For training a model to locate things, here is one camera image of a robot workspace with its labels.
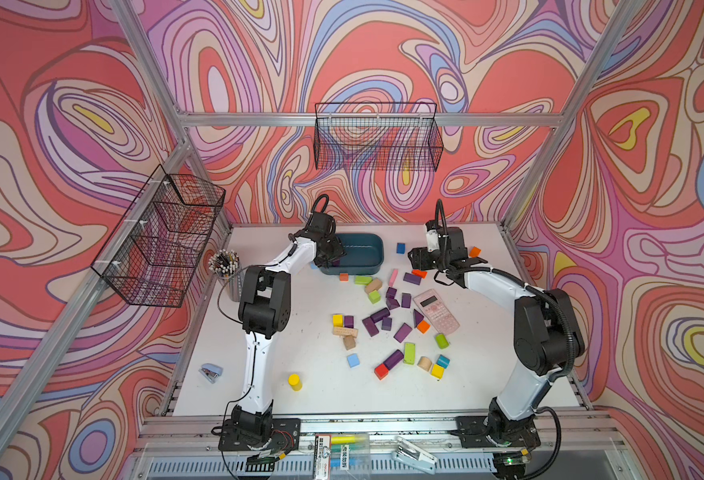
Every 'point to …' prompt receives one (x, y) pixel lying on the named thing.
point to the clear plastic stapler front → (414, 456)
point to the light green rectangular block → (410, 353)
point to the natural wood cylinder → (424, 363)
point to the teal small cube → (443, 361)
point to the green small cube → (374, 296)
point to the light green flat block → (363, 280)
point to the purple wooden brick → (412, 278)
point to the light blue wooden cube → (353, 360)
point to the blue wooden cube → (400, 248)
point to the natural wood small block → (350, 342)
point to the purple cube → (349, 321)
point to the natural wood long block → (345, 331)
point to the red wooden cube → (381, 371)
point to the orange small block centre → (423, 326)
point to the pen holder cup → (226, 263)
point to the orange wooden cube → (474, 252)
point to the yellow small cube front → (438, 371)
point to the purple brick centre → (402, 333)
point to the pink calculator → (437, 311)
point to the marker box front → (342, 457)
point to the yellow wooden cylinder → (295, 382)
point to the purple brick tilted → (370, 326)
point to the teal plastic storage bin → (364, 254)
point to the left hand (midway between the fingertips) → (342, 253)
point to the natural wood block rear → (373, 286)
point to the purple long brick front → (393, 359)
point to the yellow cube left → (338, 320)
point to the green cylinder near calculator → (441, 341)
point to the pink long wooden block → (393, 277)
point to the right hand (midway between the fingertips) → (420, 259)
